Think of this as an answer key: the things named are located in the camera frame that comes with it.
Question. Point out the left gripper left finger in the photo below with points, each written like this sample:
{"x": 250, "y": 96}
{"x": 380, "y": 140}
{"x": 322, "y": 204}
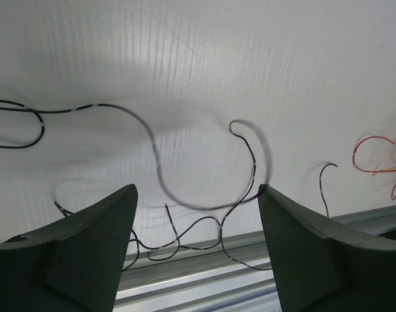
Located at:
{"x": 73, "y": 264}

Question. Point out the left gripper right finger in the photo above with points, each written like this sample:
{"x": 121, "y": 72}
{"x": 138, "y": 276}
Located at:
{"x": 325, "y": 264}

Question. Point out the aluminium rail frame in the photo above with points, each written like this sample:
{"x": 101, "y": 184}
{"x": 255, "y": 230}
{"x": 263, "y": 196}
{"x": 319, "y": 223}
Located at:
{"x": 204, "y": 282}

